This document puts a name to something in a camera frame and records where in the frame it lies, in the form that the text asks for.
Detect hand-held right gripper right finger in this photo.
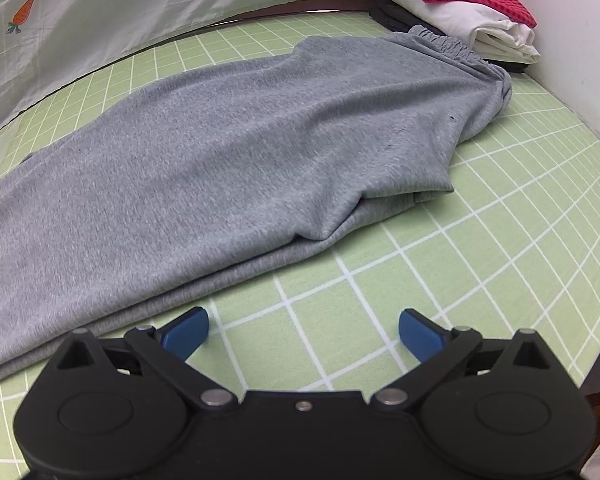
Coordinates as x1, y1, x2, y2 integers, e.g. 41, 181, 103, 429
370, 308, 551, 411

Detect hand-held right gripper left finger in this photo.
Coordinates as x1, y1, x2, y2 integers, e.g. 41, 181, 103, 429
52, 306, 241, 411

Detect grey pants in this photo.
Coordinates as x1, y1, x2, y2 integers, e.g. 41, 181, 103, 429
0, 25, 514, 392

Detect white folded garment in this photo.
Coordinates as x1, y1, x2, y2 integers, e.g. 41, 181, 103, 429
365, 0, 541, 65

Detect dark folded garment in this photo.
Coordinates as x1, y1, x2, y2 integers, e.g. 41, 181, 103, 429
367, 4, 529, 74

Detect white carrot-print sheet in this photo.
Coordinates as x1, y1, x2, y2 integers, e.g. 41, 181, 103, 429
0, 0, 396, 147

